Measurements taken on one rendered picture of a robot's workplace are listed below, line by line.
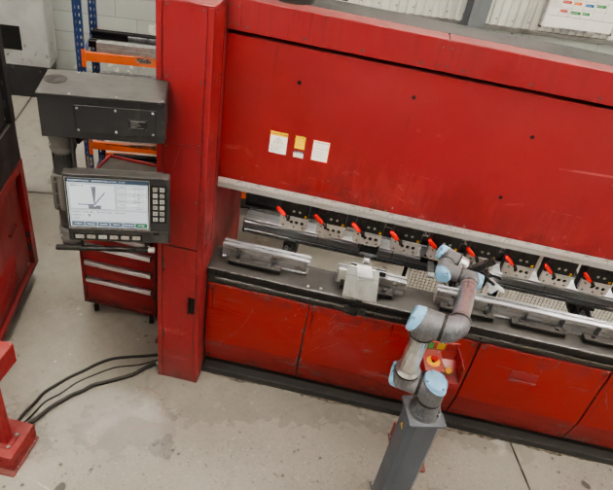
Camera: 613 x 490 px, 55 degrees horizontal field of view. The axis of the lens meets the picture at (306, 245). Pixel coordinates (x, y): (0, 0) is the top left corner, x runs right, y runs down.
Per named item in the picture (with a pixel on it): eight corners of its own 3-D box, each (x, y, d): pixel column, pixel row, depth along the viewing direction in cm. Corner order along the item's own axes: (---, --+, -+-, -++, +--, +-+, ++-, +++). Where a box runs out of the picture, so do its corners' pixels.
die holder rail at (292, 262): (221, 256, 335) (223, 243, 330) (224, 250, 340) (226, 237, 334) (306, 275, 333) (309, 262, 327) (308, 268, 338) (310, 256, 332)
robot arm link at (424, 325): (414, 401, 272) (444, 330, 234) (383, 388, 275) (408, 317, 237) (420, 380, 280) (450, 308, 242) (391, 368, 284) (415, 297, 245)
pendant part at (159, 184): (69, 240, 270) (60, 173, 249) (73, 226, 279) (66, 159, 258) (169, 244, 278) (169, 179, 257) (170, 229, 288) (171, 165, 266)
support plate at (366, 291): (342, 297, 305) (342, 295, 304) (347, 265, 326) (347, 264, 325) (376, 303, 304) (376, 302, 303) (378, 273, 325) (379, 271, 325)
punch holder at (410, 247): (388, 250, 312) (395, 225, 302) (388, 241, 319) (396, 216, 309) (415, 256, 311) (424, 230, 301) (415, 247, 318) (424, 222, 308)
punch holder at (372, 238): (351, 242, 313) (357, 217, 303) (352, 233, 320) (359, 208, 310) (378, 248, 312) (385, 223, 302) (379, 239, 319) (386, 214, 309)
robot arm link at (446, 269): (459, 276, 266) (464, 262, 273) (435, 268, 268) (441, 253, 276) (454, 288, 271) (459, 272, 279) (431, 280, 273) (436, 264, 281)
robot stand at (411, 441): (406, 512, 321) (447, 427, 275) (374, 513, 318) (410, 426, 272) (399, 482, 335) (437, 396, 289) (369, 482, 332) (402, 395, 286)
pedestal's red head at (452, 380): (419, 385, 308) (428, 362, 297) (414, 362, 321) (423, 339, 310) (456, 389, 309) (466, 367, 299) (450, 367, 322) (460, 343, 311)
